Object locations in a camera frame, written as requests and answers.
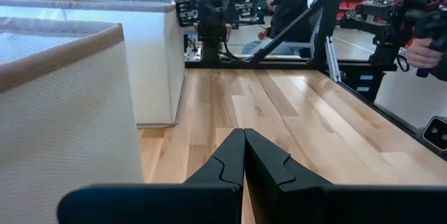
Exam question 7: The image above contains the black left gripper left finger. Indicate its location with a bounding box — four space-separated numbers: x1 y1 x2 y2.
57 128 246 224

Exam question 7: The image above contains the silver metal bracket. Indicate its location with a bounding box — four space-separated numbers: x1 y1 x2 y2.
324 35 342 84

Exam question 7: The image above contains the black table-level camera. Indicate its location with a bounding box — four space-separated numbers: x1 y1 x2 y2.
420 115 447 152

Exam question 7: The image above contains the beige fabric storage bin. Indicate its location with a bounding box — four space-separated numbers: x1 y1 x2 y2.
0 16 145 224
0 0 186 128

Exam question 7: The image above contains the grey chair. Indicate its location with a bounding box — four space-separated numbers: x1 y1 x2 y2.
275 0 324 59

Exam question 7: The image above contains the person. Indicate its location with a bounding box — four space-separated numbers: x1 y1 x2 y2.
242 0 314 57
427 56 447 82

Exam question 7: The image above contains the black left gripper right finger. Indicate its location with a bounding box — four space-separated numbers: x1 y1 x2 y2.
243 128 447 224

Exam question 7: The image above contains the person's hand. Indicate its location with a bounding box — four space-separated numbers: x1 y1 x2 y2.
406 37 445 70

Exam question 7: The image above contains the black control box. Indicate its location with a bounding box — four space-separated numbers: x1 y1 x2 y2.
340 64 387 103

